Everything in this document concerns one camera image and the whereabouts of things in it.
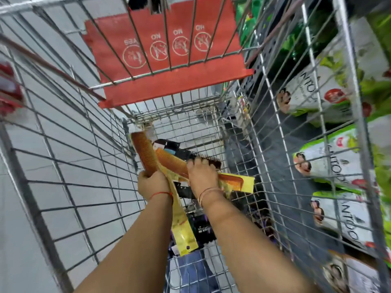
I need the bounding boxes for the person's right hand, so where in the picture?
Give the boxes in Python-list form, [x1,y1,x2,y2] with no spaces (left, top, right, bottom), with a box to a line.
[186,157,225,202]

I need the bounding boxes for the person's left hand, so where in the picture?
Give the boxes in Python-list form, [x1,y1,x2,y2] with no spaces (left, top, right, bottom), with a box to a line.
[137,170,174,201]

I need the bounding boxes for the brown comb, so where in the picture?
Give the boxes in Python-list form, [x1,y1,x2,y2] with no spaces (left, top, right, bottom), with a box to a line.
[154,148,255,195]
[130,131,200,257]

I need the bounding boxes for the person's right forearm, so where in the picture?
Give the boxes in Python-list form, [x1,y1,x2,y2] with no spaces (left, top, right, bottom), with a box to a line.
[199,189,320,293]

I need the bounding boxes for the person's left forearm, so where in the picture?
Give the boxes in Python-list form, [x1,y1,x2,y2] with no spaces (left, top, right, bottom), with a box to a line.
[73,194,175,293]

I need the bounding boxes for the black hair brush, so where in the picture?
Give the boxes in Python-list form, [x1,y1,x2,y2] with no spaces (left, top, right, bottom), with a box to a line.
[152,139,222,170]

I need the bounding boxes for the red thread wrist band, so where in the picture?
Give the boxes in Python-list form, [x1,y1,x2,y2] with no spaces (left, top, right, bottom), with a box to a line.
[148,191,174,201]

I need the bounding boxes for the thin thread wrist band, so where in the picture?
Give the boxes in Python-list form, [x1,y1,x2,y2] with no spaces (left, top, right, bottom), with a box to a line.
[198,187,225,208]

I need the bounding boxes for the dark purple packet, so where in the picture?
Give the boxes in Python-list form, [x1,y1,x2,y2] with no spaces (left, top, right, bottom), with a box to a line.
[185,207,275,245]

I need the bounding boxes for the red plastic cart seat flap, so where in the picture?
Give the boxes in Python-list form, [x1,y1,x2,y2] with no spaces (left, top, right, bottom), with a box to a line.
[82,0,255,109]

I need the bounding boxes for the blue denim trousers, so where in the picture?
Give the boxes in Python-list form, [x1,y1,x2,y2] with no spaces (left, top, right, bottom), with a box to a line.
[167,249,221,293]

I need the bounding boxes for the green shiny packet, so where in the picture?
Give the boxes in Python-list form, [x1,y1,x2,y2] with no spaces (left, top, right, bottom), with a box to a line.
[234,0,306,73]

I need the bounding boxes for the red packets on shelf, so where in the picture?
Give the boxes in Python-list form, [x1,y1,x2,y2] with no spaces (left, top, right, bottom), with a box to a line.
[0,61,26,117]

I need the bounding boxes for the metal wire shopping cart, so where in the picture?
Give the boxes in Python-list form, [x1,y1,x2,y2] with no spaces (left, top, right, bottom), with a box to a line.
[0,0,391,293]

